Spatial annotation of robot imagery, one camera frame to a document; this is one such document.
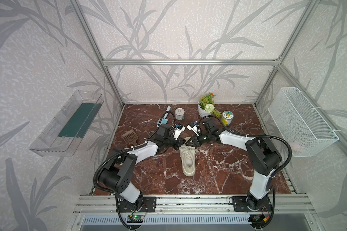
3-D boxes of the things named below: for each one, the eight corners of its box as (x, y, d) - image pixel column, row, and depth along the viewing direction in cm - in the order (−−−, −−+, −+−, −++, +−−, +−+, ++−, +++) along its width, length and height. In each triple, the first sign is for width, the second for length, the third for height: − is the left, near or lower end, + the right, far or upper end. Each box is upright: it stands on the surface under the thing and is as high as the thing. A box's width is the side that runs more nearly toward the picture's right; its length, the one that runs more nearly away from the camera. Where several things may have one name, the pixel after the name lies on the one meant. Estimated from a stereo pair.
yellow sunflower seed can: (221, 126, 108) (223, 119, 101) (219, 118, 114) (221, 110, 107) (231, 126, 109) (234, 119, 101) (229, 118, 114) (232, 110, 107)
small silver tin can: (175, 120, 112) (174, 115, 108) (175, 112, 118) (175, 107, 113) (184, 120, 113) (184, 115, 108) (184, 112, 118) (184, 107, 113)
